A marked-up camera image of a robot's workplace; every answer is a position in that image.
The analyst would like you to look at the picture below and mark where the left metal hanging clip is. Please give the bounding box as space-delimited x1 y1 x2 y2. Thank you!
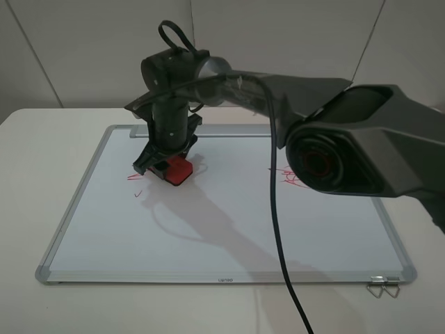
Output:
366 276 386 299

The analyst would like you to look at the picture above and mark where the white aluminium-framed whiteboard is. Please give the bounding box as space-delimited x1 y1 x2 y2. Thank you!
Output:
35 125 416 284

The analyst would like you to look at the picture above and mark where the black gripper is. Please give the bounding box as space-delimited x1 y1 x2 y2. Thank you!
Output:
133 97 202 180

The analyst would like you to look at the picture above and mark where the metal hanging clip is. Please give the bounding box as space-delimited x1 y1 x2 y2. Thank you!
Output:
366 276 386 299
382 276 401 299

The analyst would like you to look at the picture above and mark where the red whiteboard eraser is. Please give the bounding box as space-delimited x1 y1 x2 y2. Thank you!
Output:
163 156 193 186

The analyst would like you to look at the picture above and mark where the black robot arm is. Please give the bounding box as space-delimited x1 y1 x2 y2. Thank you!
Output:
127 47 444 228

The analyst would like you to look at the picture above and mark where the right metal hanging clip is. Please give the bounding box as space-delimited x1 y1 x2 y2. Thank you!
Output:
382 276 401 299

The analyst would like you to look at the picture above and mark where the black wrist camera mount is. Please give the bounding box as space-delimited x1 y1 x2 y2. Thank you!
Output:
124 92 152 121

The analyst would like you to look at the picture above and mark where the black cable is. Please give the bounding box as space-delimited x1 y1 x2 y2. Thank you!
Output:
140 20 316 334

